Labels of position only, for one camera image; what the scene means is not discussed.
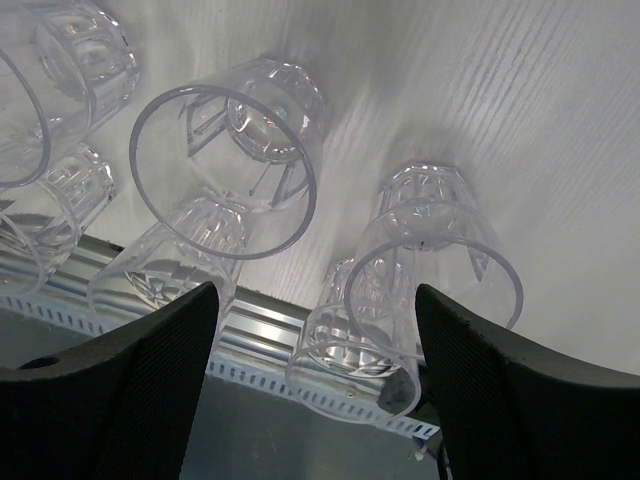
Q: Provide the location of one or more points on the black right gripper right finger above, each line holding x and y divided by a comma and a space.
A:
511, 408

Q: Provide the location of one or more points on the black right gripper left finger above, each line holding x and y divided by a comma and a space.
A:
119, 406

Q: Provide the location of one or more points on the clear faceted plastic cup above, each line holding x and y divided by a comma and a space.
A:
43, 222
161, 265
229, 164
339, 373
66, 69
426, 228

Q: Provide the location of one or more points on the slotted grey cable duct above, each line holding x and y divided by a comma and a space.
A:
253, 352

